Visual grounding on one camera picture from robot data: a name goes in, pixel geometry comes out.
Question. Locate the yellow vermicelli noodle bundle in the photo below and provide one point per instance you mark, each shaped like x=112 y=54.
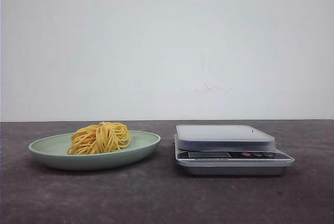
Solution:
x=105 y=137

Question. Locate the light green shallow plate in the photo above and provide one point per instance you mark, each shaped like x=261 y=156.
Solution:
x=52 y=152

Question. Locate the silver digital kitchen scale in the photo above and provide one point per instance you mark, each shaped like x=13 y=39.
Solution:
x=228 y=150

